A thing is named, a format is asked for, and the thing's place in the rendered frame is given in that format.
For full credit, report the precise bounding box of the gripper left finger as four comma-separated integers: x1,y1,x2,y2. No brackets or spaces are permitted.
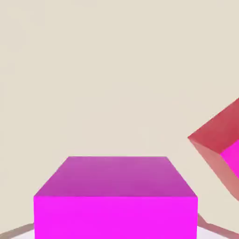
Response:
0,223,35,239

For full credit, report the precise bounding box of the small magenta cube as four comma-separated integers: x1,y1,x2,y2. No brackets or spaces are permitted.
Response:
33,156,199,239

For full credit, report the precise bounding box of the small red cube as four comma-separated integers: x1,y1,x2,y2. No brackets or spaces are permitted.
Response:
187,98,239,202

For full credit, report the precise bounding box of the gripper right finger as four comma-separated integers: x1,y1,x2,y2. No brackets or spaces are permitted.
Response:
197,212,239,239

